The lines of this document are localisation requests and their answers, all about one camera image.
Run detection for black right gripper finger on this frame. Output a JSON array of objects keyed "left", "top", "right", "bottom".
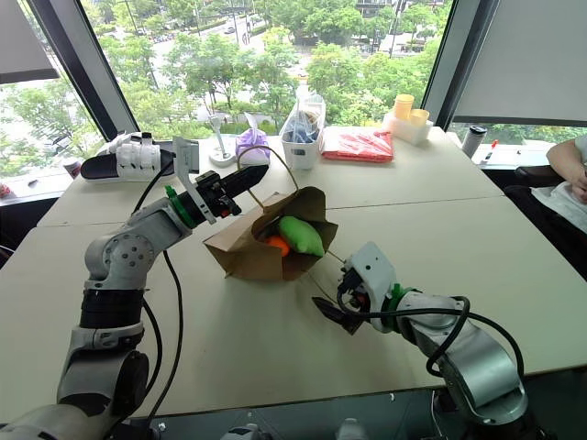
[
  {"left": 311, "top": 296, "right": 357, "bottom": 325},
  {"left": 316, "top": 305, "right": 364, "bottom": 336}
]

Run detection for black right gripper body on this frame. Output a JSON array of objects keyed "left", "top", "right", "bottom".
[{"left": 336, "top": 267, "right": 369, "bottom": 322}]

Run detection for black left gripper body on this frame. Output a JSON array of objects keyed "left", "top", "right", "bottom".
[{"left": 195, "top": 170, "right": 243, "bottom": 221}]

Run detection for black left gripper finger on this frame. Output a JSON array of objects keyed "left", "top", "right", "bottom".
[
  {"left": 226, "top": 173, "right": 266, "bottom": 201},
  {"left": 219, "top": 164, "right": 270, "bottom": 191}
]

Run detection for orange plush toy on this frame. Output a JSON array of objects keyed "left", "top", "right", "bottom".
[{"left": 267, "top": 236, "right": 292, "bottom": 258}]

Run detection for brown paper bag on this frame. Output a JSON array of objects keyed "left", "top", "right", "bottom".
[{"left": 202, "top": 145, "right": 346, "bottom": 302}]

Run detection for green plush toy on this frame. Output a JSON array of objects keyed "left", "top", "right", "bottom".
[{"left": 278, "top": 215, "right": 326, "bottom": 257}]

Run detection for bystander hand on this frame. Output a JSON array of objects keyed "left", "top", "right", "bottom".
[{"left": 571, "top": 163, "right": 587, "bottom": 204}]

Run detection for purple tissue pack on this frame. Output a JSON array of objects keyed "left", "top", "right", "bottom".
[{"left": 234, "top": 112, "right": 271, "bottom": 167}]

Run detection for white stand with round base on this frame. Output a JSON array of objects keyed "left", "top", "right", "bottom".
[{"left": 208, "top": 114, "right": 238, "bottom": 167}]

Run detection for white plastic storage bin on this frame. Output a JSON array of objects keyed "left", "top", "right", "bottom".
[{"left": 280, "top": 93, "right": 327, "bottom": 171}]

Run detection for blue items in bin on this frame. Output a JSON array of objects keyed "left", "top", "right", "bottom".
[{"left": 283, "top": 116, "right": 318, "bottom": 142}]

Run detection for black and white slipper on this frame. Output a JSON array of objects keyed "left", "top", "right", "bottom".
[{"left": 80, "top": 131, "right": 178, "bottom": 183}]

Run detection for white rounded robot body part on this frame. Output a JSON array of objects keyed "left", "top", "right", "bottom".
[
  {"left": 336, "top": 417, "right": 369, "bottom": 440},
  {"left": 226, "top": 423, "right": 263, "bottom": 440}
]

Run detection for red folded plastic sheet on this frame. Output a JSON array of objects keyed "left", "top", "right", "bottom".
[{"left": 320, "top": 127, "right": 395, "bottom": 164}]

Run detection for red and white cup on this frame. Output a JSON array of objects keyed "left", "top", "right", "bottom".
[{"left": 61, "top": 157, "right": 84, "bottom": 181}]

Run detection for white rectangular cup holder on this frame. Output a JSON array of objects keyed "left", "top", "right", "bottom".
[{"left": 382, "top": 109, "right": 434, "bottom": 146}]

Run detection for tall yellow cup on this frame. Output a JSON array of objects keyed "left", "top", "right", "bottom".
[{"left": 394, "top": 93, "right": 416, "bottom": 122}]

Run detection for silver tumbler with black lid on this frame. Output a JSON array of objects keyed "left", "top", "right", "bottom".
[{"left": 460, "top": 124, "right": 488, "bottom": 160}]

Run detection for black chair armrest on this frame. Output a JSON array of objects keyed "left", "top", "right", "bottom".
[{"left": 514, "top": 164, "right": 559, "bottom": 187}]

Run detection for bystander white shirt torso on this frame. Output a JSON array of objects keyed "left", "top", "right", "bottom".
[{"left": 503, "top": 181, "right": 587, "bottom": 258}]

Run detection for grey roller blind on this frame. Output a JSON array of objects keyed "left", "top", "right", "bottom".
[
  {"left": 452, "top": 0, "right": 587, "bottom": 126},
  {"left": 0, "top": 0, "right": 61, "bottom": 85}
]

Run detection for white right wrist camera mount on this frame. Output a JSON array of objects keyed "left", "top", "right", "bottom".
[{"left": 342, "top": 241, "right": 398, "bottom": 335}]

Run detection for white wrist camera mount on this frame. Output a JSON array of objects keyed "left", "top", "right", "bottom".
[
  {"left": 172, "top": 136, "right": 217, "bottom": 226},
  {"left": 342, "top": 241, "right": 398, "bottom": 335}
]

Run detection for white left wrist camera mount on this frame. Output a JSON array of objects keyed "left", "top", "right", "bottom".
[{"left": 172, "top": 136, "right": 217, "bottom": 226}]

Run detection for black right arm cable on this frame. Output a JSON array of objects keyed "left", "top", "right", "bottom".
[{"left": 337, "top": 292, "right": 526, "bottom": 379}]

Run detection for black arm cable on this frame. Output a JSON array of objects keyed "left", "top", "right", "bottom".
[
  {"left": 109, "top": 158, "right": 185, "bottom": 433},
  {"left": 337, "top": 292, "right": 526, "bottom": 379}
]

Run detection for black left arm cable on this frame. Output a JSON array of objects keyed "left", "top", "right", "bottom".
[{"left": 109, "top": 158, "right": 185, "bottom": 433}]

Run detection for dark window frame pillar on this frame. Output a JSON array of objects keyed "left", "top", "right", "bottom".
[
  {"left": 26, "top": 0, "right": 141, "bottom": 142},
  {"left": 420, "top": 0, "right": 488, "bottom": 133}
]

